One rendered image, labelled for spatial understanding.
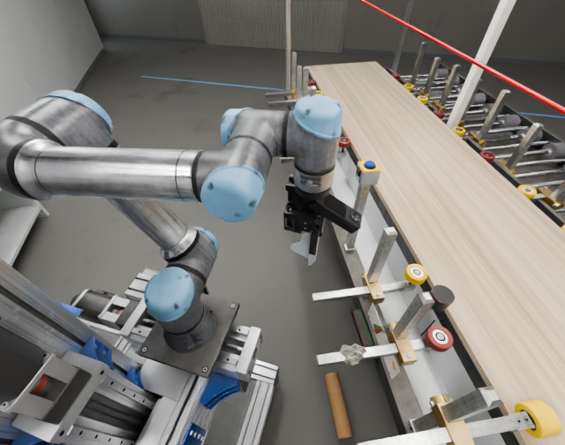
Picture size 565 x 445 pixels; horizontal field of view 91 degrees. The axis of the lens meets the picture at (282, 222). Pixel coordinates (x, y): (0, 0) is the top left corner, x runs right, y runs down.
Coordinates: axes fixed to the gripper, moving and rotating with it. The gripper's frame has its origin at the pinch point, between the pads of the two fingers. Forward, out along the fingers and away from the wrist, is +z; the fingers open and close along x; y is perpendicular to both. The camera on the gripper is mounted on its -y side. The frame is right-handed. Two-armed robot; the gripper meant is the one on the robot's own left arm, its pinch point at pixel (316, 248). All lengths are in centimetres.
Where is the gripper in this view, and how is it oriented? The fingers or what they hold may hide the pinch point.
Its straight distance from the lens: 68.5
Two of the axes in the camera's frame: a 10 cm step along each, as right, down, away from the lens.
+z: 0.2, 6.8, 7.3
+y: -9.6, -1.9, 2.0
